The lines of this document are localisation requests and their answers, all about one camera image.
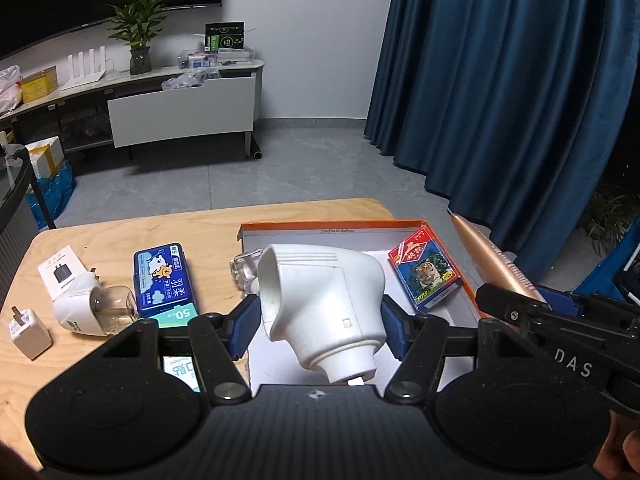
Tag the clear plastic bag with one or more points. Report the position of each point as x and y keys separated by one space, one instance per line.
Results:
x=187 y=80

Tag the white plug-in repellent heater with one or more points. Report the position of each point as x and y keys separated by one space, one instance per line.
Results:
x=320 y=300

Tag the white charger plug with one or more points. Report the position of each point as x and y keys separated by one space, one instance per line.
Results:
x=27 y=335

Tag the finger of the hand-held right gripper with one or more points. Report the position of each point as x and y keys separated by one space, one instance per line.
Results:
x=500 y=305
x=590 y=307

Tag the white plastic bag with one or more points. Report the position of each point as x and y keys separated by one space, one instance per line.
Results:
x=9 y=87

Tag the green plant in glass vase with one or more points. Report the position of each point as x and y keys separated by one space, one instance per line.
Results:
x=137 y=25

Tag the clear plastic storage box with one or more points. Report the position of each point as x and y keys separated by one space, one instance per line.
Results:
x=197 y=59

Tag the person's right hand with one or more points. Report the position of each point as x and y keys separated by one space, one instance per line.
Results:
x=622 y=452

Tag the shallow orange cardboard box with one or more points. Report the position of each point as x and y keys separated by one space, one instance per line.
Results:
x=310 y=235

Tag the white charger box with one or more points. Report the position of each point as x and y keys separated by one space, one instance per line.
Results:
x=57 y=265

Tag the leafy green floor plant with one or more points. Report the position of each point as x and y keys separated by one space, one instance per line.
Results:
x=607 y=215

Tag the white and yellow carton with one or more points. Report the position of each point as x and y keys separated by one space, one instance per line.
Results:
x=45 y=157

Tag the yellow cardboard box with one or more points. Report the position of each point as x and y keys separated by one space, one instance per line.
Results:
x=37 y=85

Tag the blue curtain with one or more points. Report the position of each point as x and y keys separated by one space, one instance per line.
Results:
x=500 y=85

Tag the black rolled mat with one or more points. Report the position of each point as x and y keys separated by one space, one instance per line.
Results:
x=257 y=149

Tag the flat white boxes stack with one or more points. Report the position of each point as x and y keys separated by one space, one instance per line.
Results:
x=234 y=54

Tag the green face mask pack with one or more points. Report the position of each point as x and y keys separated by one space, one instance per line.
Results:
x=175 y=316

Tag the blue plastic bag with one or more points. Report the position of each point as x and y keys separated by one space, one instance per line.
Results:
x=52 y=195

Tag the black oval side table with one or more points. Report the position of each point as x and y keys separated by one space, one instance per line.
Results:
x=15 y=200

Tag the black and green box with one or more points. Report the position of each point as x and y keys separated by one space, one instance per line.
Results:
x=225 y=35

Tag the small clear plastic bottle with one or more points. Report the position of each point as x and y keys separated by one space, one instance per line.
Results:
x=245 y=270

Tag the blue cartoon tissue pack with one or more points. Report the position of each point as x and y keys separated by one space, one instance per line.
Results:
x=160 y=275

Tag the white repellent heater with bottle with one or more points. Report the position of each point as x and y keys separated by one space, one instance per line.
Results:
x=75 y=310

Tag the tiger print card pack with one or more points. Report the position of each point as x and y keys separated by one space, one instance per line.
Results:
x=425 y=270

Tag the white television cabinet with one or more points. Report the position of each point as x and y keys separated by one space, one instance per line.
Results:
x=75 y=97

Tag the rose gold pen-shaped device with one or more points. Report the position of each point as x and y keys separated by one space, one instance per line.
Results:
x=480 y=245

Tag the white router with antennas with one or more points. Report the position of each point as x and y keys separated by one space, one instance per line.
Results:
x=82 y=67

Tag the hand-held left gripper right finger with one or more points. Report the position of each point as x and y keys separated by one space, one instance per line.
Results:
x=395 y=330

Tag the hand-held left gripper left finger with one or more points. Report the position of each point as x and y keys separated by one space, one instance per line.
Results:
x=245 y=327

